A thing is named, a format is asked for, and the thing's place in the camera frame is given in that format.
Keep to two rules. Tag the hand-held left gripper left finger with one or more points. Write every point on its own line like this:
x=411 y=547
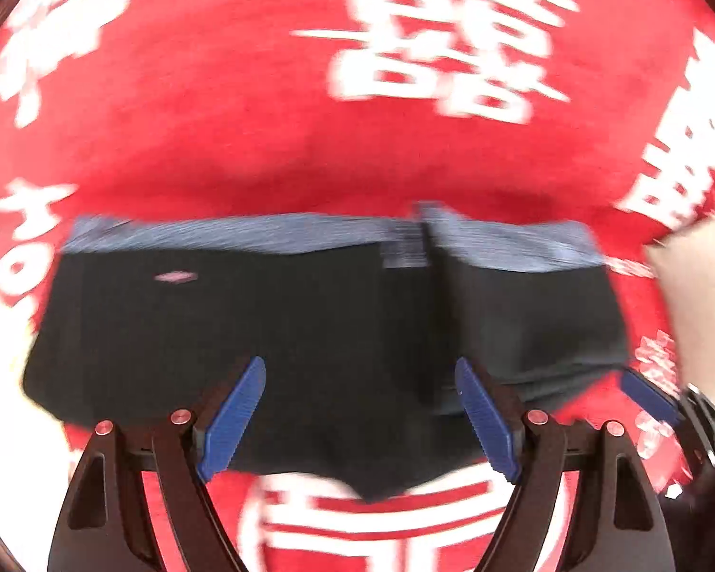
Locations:
x=233 y=417

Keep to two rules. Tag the black pants with blue waistband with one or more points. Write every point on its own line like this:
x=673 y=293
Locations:
x=310 y=333

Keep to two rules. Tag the red printed blanket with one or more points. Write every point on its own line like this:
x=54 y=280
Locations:
x=214 y=101

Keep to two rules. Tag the person's right forearm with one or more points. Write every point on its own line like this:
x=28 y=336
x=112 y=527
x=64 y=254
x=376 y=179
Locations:
x=706 y=304

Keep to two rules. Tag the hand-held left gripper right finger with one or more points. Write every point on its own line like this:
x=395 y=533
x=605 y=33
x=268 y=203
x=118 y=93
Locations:
x=488 y=423

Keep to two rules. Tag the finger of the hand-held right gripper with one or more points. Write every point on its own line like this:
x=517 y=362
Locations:
x=649 y=396

